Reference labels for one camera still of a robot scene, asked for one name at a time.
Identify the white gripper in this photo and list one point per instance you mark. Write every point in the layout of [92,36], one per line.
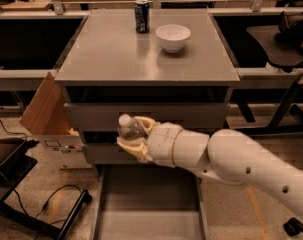
[161,143]

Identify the clear plastic water bottle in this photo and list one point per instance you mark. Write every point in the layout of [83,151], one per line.
[129,128]

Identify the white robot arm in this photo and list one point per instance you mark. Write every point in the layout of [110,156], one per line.
[228,156]

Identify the grey middle drawer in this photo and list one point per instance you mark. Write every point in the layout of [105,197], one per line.
[101,152]

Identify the grey top drawer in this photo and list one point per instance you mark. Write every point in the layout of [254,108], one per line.
[104,117]

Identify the grey open bottom drawer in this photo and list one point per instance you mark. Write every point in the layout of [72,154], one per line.
[146,202]

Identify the grey drawer cabinet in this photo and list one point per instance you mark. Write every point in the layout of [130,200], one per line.
[110,63]

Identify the brown cardboard box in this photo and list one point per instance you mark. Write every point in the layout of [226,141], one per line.
[46,119]

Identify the white ceramic bowl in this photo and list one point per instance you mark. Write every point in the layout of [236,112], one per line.
[172,37]

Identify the blue soda can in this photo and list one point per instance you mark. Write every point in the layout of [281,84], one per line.
[141,11]

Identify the black table leg right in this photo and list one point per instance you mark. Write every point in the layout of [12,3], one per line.
[287,105]

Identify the black caster bottom right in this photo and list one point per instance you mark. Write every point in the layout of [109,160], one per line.
[293,227]

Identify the black chair right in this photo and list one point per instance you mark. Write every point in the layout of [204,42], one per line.
[282,43]

